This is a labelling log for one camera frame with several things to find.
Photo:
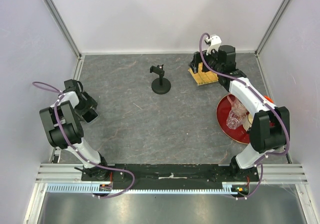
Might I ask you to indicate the black phone stand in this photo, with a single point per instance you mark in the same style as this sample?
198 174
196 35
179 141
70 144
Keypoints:
160 85

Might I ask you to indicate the clear glass cup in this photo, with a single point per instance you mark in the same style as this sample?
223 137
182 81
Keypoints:
237 113

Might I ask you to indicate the woven bamboo tray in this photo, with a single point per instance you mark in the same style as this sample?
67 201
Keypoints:
202 78

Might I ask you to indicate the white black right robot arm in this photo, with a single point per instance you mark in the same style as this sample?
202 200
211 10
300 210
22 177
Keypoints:
270 129

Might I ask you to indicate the black phone clear case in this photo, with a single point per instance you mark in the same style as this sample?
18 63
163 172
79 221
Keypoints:
90 115

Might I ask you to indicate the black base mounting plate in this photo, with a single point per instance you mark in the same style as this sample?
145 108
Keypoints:
173 176

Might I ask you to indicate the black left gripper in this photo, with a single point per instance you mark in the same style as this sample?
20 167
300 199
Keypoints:
90 104

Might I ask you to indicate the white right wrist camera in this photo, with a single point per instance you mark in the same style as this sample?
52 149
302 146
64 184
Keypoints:
213 42

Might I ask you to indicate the orange plastic bowl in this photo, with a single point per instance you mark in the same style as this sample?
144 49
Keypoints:
267 98

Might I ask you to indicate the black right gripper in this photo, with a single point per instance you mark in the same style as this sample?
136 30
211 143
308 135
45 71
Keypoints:
197 59

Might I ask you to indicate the slotted cable duct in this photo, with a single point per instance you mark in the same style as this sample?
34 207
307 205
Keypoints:
225 189

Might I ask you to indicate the cream ceramic cup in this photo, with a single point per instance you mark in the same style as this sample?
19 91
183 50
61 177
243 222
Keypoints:
247 122

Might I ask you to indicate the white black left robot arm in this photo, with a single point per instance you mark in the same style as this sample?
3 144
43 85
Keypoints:
62 125

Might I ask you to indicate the red round tray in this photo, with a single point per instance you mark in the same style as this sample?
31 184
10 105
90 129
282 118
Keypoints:
239 134

